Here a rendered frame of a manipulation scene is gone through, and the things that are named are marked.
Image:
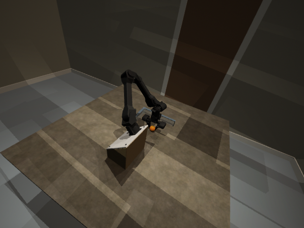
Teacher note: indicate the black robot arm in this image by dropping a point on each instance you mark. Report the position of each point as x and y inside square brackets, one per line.
[129, 113]

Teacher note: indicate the clear low glass walls forming corner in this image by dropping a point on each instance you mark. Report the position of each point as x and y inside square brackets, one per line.
[167, 121]

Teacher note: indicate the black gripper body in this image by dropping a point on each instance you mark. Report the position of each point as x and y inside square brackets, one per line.
[154, 119]

